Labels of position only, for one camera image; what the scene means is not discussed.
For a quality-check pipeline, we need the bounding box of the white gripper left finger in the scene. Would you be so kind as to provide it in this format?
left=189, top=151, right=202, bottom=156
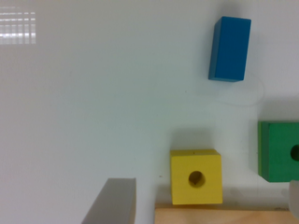
left=81, top=178, right=136, bottom=224

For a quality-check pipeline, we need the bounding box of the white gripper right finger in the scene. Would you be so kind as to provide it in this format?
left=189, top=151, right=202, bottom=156
left=289, top=180, right=299, bottom=218

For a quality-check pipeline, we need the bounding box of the yellow block with hole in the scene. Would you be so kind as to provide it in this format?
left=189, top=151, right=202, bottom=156
left=170, top=149, right=222, bottom=205

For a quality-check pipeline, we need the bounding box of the green block with hole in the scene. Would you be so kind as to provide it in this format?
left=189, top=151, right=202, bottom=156
left=258, top=121, right=299, bottom=182

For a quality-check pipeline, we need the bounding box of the blue rectangular block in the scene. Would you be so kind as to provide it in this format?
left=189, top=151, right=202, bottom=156
left=208, top=16, right=251, bottom=82

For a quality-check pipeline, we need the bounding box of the wooden peg base board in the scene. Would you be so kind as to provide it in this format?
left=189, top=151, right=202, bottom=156
left=154, top=205, right=299, bottom=224

